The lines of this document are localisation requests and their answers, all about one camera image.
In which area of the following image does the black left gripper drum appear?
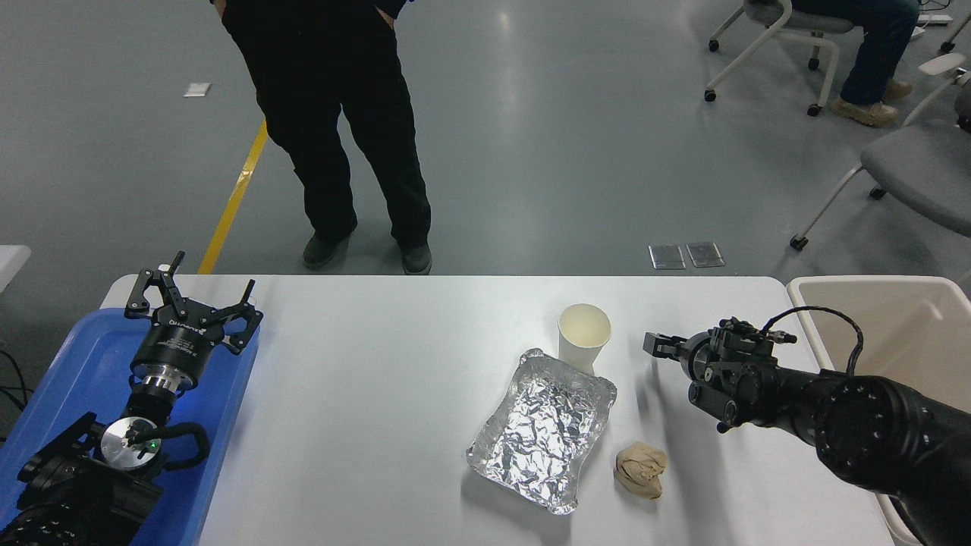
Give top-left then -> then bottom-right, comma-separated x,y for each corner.
130,303 -> 228,382

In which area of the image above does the white frame office chair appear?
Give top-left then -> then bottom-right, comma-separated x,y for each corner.
704,0 -> 858,117

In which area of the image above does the large pale bin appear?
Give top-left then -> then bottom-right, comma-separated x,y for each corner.
787,275 -> 971,546

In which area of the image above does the grey seat office chair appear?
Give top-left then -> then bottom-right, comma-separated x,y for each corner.
789,53 -> 971,252

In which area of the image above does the standing person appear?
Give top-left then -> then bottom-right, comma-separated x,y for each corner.
211,0 -> 433,275

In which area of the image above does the white paper cup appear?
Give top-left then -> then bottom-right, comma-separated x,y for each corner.
558,303 -> 612,376

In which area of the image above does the seated person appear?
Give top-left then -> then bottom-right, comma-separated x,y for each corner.
789,0 -> 922,127

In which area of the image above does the crumpled tan paper ball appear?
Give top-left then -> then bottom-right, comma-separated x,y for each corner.
614,441 -> 669,501

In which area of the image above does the crinkled foil tray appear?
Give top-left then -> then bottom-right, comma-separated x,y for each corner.
466,348 -> 617,516

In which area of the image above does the blue plastic tray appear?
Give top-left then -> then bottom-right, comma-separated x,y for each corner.
0,307 -> 261,546

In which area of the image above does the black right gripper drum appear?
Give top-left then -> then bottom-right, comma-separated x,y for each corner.
680,331 -> 716,381

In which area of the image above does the small white side table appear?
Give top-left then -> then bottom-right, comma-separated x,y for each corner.
0,245 -> 33,293

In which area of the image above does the black floor cable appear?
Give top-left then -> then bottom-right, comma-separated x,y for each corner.
0,349 -> 35,414

